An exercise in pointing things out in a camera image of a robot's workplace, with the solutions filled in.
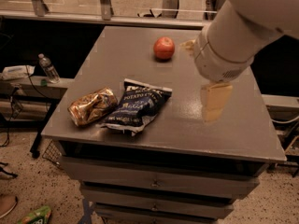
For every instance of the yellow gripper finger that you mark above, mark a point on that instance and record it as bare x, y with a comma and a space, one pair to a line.
188, 45
214, 97

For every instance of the blue chip bag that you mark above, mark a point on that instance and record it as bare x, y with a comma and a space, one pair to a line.
138, 107

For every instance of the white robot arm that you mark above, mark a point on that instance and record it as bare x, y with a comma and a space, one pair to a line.
226, 47

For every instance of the crushed orange can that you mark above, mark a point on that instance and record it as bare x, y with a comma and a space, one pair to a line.
92, 106

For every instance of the green snack bag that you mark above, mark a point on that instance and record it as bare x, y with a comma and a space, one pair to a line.
38, 216

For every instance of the red apple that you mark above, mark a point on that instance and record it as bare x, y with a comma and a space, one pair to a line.
164, 48

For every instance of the grey drawer cabinet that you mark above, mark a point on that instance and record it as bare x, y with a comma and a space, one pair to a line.
180, 169

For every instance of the clear plastic water bottle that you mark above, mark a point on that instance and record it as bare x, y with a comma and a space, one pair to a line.
48, 68

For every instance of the low grey side bench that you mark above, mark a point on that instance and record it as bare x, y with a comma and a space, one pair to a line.
31, 89

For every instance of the white tissue pack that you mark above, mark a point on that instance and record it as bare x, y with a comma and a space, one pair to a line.
16, 72

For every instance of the brown shoe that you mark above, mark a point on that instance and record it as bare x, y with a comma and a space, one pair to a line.
7, 204

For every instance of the wire mesh basket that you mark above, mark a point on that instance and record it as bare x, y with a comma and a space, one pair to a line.
52, 154

